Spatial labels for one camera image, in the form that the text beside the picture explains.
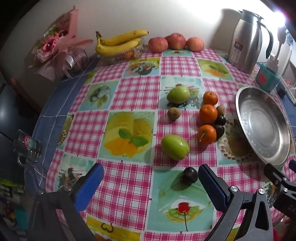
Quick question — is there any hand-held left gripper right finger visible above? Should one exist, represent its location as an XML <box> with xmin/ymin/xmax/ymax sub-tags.
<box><xmin>198</xmin><ymin>164</ymin><xmax>275</xmax><ymax>241</ymax></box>

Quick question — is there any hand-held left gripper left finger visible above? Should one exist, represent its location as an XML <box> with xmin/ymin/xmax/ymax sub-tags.
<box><xmin>28</xmin><ymin>163</ymin><xmax>105</xmax><ymax>241</ymax></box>

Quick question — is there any stainless steel basin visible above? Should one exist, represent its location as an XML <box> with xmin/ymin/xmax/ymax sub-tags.
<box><xmin>235</xmin><ymin>86</ymin><xmax>290</xmax><ymax>165</ymax></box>

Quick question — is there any orange with stem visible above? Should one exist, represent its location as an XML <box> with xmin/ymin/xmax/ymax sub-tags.
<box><xmin>197</xmin><ymin>124</ymin><xmax>217</xmax><ymax>145</ymax></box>

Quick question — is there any round orange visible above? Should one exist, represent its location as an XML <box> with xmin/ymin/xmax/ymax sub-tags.
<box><xmin>199</xmin><ymin>104</ymin><xmax>218</xmax><ymax>124</ymax></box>
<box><xmin>203</xmin><ymin>91</ymin><xmax>218</xmax><ymax>106</ymax></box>

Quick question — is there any glass mug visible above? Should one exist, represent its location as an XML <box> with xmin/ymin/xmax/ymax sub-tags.
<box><xmin>13</xmin><ymin>129</ymin><xmax>42</xmax><ymax>167</ymax></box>

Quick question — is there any green packet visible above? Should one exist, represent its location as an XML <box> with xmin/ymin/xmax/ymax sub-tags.
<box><xmin>0</xmin><ymin>178</ymin><xmax>25</xmax><ymax>197</ymax></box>

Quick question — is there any teal plastic box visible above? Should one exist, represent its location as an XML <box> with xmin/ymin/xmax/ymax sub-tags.
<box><xmin>255</xmin><ymin>63</ymin><xmax>279</xmax><ymax>92</ymax></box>

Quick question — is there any pink plaid fruit-print tablecloth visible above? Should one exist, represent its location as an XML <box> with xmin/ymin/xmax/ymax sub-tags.
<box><xmin>45</xmin><ymin>49</ymin><xmax>296</xmax><ymax>241</ymax></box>

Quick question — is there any glass jar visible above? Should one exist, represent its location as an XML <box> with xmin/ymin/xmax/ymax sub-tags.
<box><xmin>66</xmin><ymin>47</ymin><xmax>89</xmax><ymax>75</ymax></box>

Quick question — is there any stainless steel thermos jug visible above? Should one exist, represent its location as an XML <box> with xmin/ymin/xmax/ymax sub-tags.
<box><xmin>228</xmin><ymin>9</ymin><xmax>274</xmax><ymax>74</ymax></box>

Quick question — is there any red apple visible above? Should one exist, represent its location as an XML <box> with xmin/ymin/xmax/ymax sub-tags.
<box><xmin>186</xmin><ymin>37</ymin><xmax>204</xmax><ymax>52</ymax></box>
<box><xmin>148</xmin><ymin>37</ymin><xmax>168</xmax><ymax>53</ymax></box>
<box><xmin>167</xmin><ymin>33</ymin><xmax>187</xmax><ymax>50</ymax></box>

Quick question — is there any glass fruit bowl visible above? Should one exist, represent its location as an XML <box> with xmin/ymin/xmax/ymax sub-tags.
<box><xmin>99</xmin><ymin>38</ymin><xmax>145</xmax><ymax>64</ymax></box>

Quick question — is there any pink flower bouquet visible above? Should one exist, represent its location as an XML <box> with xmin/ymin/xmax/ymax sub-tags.
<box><xmin>28</xmin><ymin>6</ymin><xmax>94</xmax><ymax>81</ymax></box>

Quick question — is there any white power cable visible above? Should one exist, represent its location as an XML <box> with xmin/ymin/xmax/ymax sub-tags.
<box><xmin>277</xmin><ymin>27</ymin><xmax>287</xmax><ymax>57</ymax></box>

